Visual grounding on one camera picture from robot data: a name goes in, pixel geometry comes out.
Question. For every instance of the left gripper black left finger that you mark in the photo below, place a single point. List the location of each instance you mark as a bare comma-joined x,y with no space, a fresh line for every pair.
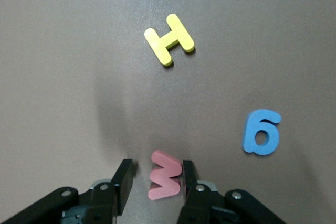
102,203

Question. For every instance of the blue foam lowercase g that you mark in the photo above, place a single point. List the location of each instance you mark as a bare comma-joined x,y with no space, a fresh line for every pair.
252,132

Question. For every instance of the yellow foam uppercase H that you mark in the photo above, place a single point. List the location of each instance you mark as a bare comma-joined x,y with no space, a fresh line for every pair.
169,40

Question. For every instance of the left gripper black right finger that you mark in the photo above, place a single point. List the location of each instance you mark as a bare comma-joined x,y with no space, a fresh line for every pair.
199,208

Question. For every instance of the brown table cover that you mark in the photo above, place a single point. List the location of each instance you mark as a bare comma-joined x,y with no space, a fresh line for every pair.
52,24

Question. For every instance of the pink foam lowercase w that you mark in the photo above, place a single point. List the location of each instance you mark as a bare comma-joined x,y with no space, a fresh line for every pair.
165,179

